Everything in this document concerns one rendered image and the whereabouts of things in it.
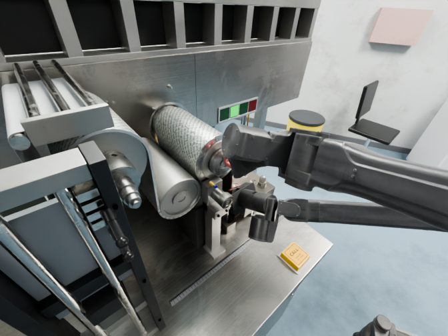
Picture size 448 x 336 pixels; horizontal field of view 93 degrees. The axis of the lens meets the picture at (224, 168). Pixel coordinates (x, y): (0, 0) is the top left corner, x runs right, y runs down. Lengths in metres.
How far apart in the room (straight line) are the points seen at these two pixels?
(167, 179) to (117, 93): 0.32
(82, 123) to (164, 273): 0.54
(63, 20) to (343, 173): 0.66
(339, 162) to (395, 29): 3.05
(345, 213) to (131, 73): 0.70
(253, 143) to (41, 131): 0.27
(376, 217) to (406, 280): 1.65
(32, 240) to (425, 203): 0.41
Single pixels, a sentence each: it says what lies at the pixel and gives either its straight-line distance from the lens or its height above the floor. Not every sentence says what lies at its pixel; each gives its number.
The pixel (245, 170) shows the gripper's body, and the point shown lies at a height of 1.31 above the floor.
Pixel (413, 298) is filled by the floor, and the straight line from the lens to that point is 2.20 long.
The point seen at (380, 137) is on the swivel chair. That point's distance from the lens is 2.90.
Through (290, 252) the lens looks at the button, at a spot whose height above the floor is 0.92.
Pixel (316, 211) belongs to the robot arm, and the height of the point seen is 1.18.
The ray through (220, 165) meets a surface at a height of 1.24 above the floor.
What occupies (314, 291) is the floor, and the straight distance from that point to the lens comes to 1.85.
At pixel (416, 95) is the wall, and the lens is 3.65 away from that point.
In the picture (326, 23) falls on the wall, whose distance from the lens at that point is 3.31.
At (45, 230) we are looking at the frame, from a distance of 0.35.
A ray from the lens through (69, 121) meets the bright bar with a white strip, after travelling 0.36.
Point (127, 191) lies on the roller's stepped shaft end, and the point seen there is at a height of 1.35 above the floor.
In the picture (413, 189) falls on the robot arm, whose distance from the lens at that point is 0.24.
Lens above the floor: 1.58
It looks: 38 degrees down
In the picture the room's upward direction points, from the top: 3 degrees clockwise
